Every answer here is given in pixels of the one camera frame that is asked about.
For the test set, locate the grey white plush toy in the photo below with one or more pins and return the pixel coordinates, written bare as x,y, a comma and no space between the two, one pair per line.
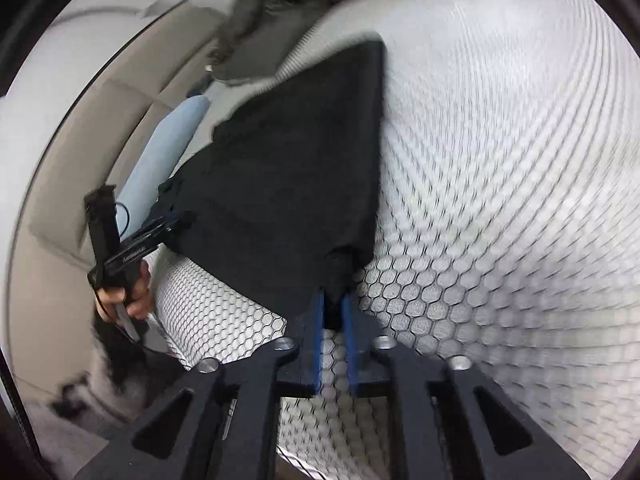
200,85

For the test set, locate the dark grey duvet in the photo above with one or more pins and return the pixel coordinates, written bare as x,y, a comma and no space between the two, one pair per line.
280,15

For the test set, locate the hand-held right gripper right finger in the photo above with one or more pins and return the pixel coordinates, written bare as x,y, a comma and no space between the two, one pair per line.
350,350

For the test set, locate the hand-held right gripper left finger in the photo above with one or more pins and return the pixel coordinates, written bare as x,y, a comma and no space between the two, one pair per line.
316,350

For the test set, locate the beige padded headboard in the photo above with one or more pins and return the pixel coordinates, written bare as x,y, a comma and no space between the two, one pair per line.
75,135

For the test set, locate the light blue pillow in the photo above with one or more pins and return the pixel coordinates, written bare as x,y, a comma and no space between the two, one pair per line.
160,155

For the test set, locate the black pants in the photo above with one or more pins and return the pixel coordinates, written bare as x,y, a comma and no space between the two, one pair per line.
300,185

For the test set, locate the person's left hand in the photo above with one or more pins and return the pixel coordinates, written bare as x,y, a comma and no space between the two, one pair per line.
141,295

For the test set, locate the bed with honeycomb cover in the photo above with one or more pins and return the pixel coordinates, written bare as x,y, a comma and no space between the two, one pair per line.
500,185

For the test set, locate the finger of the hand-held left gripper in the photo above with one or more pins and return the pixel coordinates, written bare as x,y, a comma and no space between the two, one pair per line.
172,225

